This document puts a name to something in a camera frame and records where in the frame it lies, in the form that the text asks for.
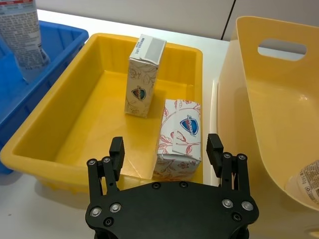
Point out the blue plastic bin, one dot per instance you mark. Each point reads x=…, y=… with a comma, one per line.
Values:
x=15, y=104

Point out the white soap box brown floral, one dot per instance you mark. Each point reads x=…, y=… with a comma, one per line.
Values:
x=140, y=84

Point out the yellow plastic bin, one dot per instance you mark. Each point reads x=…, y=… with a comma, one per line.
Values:
x=74, y=119

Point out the white soap box red floral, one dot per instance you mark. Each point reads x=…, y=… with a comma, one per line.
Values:
x=179, y=129

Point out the white printed tube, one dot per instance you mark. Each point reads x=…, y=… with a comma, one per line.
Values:
x=23, y=37
x=307, y=184

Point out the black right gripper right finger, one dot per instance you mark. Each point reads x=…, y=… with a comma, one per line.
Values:
x=230, y=171

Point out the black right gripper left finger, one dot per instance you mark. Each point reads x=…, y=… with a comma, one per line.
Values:
x=112, y=171

